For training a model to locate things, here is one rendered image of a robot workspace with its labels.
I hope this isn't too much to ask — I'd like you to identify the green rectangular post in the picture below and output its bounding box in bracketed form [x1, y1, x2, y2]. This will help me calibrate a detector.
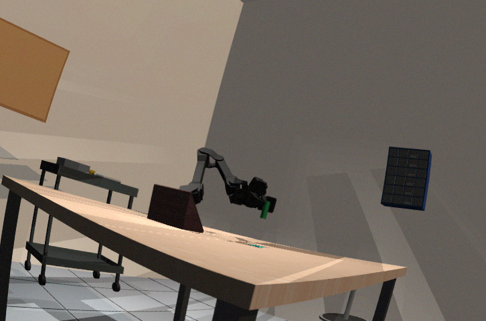
[260, 201, 270, 219]

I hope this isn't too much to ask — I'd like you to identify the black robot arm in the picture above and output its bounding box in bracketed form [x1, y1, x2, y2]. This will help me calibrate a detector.
[179, 147, 268, 205]

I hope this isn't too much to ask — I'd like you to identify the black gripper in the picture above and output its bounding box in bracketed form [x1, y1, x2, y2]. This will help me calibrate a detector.
[232, 188, 276, 213]

